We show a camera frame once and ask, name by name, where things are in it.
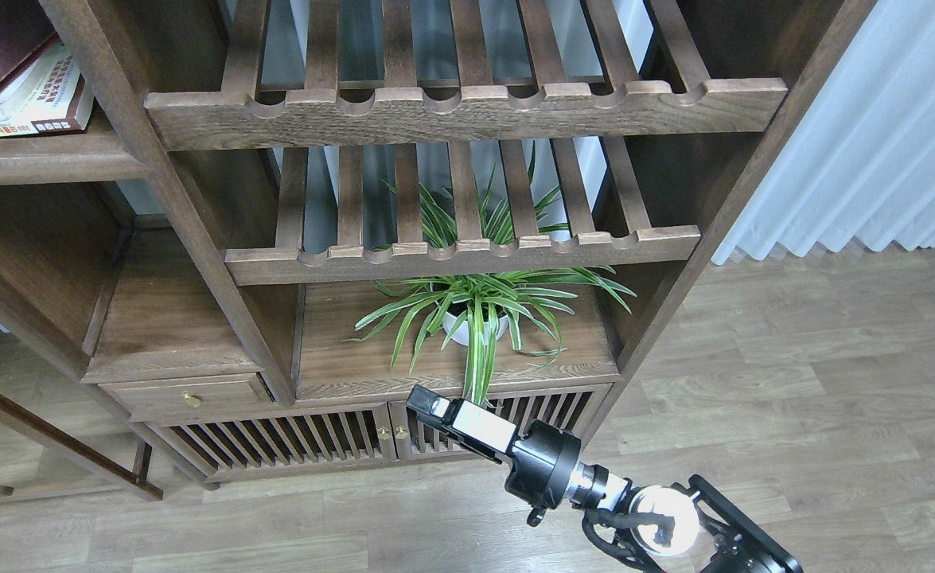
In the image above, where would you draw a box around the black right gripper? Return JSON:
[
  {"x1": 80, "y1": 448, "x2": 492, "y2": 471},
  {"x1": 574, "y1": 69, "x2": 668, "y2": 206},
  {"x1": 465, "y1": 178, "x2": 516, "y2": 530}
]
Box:
[{"x1": 407, "y1": 385, "x2": 633, "y2": 527}]

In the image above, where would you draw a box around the yellow green cover book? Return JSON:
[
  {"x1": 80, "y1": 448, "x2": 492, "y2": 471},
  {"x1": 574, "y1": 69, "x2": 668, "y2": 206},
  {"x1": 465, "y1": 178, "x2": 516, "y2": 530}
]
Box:
[{"x1": 0, "y1": 40, "x2": 64, "y2": 121}]

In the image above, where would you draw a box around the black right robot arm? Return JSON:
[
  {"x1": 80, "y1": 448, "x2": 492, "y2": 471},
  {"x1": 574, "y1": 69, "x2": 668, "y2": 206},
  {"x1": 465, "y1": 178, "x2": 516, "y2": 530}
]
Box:
[{"x1": 407, "y1": 387, "x2": 802, "y2": 572}]

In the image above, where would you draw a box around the white plant pot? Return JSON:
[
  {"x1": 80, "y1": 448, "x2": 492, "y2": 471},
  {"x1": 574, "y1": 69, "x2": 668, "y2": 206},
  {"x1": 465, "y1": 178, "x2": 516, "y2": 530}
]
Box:
[{"x1": 441, "y1": 310, "x2": 508, "y2": 349}]

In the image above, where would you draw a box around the green spider plant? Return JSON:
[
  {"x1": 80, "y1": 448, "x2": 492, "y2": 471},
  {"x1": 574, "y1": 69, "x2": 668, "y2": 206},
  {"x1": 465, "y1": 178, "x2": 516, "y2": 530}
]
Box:
[{"x1": 347, "y1": 168, "x2": 636, "y2": 407}]

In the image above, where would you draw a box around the dark wooden bookshelf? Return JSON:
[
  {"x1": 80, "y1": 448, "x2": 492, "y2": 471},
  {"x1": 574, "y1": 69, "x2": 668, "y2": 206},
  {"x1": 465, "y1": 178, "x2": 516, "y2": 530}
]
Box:
[{"x1": 0, "y1": 1, "x2": 875, "y2": 486}]

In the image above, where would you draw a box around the brass drawer knob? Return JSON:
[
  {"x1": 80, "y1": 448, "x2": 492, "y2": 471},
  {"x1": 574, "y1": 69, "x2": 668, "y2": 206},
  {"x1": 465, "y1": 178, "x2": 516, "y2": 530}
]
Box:
[{"x1": 182, "y1": 392, "x2": 202, "y2": 407}]

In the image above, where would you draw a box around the white pleated curtain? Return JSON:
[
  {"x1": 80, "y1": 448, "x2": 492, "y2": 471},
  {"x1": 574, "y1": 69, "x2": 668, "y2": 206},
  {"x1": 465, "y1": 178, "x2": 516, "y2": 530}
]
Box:
[{"x1": 712, "y1": 1, "x2": 935, "y2": 264}]

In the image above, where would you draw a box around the dark wooden side frame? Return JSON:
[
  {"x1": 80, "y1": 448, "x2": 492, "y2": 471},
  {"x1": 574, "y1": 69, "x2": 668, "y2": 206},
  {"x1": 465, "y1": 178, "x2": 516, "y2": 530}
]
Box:
[{"x1": 0, "y1": 286, "x2": 166, "y2": 502}]

